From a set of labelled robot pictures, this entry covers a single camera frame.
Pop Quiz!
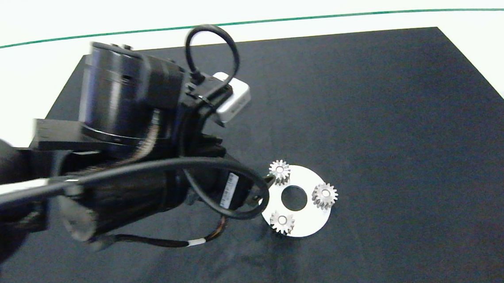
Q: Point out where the black camera cable loop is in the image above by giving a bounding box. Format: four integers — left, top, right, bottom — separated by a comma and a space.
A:
183, 22, 243, 102

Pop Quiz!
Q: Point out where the dark mat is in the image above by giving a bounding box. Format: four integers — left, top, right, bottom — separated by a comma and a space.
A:
0, 22, 504, 283

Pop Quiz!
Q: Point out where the silver boxy wrist camera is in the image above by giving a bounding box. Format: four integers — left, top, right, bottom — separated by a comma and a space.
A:
212, 70, 253, 126

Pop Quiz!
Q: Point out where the thin black tagged cable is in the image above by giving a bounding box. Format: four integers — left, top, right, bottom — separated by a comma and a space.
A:
87, 214, 231, 254

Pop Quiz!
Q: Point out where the round white carrier plate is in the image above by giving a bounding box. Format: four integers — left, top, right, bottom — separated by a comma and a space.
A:
258, 162, 334, 240

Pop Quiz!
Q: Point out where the small steel planetary gear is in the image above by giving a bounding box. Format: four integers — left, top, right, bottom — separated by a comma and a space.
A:
311, 182, 339, 210
268, 159, 292, 186
269, 209, 296, 236

